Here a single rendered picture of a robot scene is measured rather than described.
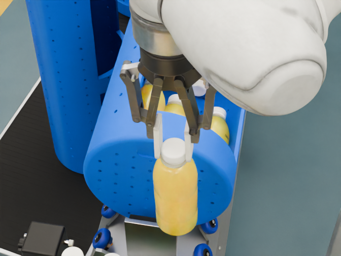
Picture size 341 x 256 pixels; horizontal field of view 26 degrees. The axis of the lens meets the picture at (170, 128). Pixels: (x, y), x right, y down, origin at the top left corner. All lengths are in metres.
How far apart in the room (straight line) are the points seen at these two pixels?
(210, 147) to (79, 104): 1.03
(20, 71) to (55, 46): 1.03
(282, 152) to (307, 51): 2.18
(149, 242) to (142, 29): 0.66
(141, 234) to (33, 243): 0.21
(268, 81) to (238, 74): 0.03
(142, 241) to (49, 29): 0.85
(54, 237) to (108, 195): 0.13
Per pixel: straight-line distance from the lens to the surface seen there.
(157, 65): 0.90
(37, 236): 1.45
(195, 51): 0.70
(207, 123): 1.00
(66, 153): 2.53
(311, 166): 2.82
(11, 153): 2.68
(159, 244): 1.44
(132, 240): 1.44
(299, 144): 2.88
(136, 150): 1.31
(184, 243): 1.51
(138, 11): 0.84
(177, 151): 1.07
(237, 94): 0.69
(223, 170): 1.32
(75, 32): 2.07
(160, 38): 0.85
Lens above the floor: 2.22
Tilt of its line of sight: 50 degrees down
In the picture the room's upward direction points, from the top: straight up
